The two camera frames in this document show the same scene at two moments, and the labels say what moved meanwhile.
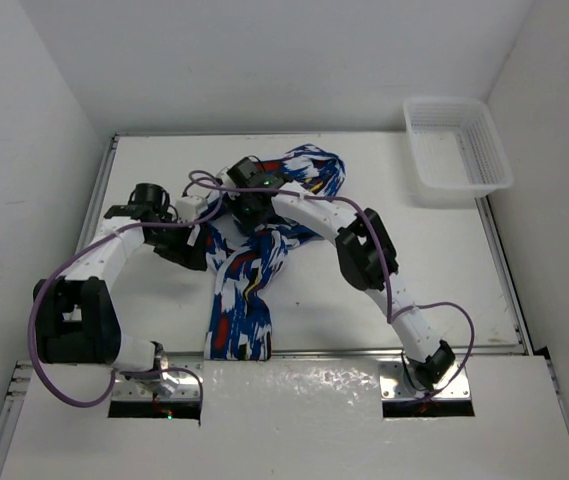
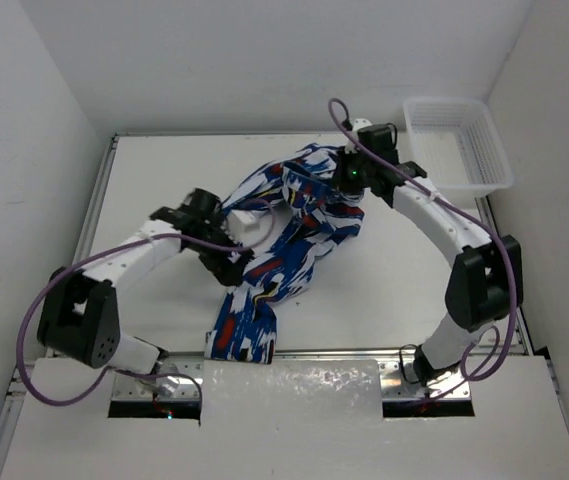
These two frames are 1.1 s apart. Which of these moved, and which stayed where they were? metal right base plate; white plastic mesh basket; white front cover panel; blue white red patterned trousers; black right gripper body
Moved: black right gripper body; blue white red patterned trousers
Stayed: metal right base plate; white plastic mesh basket; white front cover panel
